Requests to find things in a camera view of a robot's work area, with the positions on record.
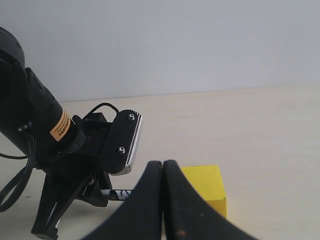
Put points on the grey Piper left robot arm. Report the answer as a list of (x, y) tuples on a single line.
[(23, 100)]

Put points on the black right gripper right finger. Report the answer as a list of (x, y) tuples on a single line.
[(186, 214)]

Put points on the black and white marker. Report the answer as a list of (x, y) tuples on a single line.
[(116, 194)]

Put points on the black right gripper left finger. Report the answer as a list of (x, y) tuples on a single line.
[(140, 216)]

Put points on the yellow cube block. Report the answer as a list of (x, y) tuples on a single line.
[(207, 181)]

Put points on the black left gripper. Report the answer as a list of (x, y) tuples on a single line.
[(68, 151)]

